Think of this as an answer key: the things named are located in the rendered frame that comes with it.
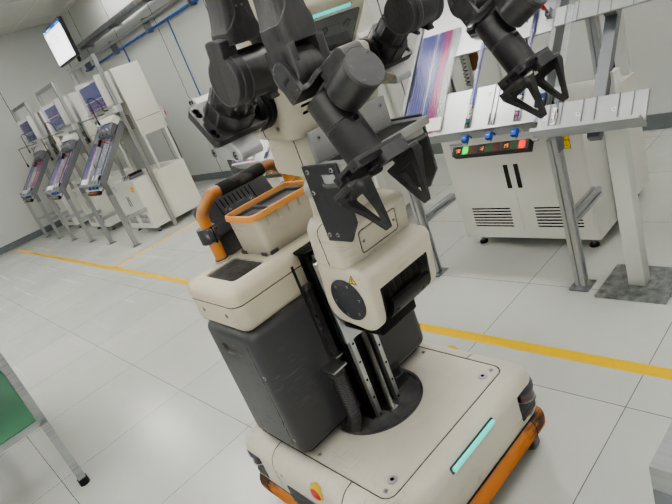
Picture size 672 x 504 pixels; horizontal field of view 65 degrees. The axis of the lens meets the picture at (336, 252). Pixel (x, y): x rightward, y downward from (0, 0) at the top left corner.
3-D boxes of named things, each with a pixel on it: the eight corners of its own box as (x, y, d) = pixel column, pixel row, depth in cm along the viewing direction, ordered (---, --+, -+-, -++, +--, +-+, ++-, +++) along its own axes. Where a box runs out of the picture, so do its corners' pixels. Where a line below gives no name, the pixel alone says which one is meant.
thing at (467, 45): (558, 36, 204) (552, 29, 201) (422, 71, 253) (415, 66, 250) (571, -41, 209) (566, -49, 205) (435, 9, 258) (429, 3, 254)
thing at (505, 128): (541, 129, 199) (532, 121, 194) (406, 147, 248) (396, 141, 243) (542, 126, 199) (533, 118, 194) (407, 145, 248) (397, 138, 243)
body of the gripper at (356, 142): (409, 141, 74) (378, 99, 74) (361, 170, 68) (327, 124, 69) (385, 164, 80) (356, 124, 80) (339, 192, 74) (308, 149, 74)
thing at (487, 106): (539, 123, 197) (535, 120, 195) (403, 142, 246) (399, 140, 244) (547, 76, 200) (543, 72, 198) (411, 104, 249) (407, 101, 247)
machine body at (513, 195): (603, 252, 237) (579, 118, 215) (469, 246, 289) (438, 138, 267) (651, 191, 274) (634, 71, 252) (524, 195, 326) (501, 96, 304)
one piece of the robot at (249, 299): (270, 460, 163) (144, 217, 134) (383, 355, 193) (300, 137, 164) (341, 506, 138) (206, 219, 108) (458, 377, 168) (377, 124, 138)
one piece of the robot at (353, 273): (284, 335, 131) (193, 87, 103) (382, 260, 151) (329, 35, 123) (361, 372, 112) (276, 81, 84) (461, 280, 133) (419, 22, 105)
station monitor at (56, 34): (78, 58, 529) (56, 16, 514) (61, 70, 572) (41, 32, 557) (91, 55, 536) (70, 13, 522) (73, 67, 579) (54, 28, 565)
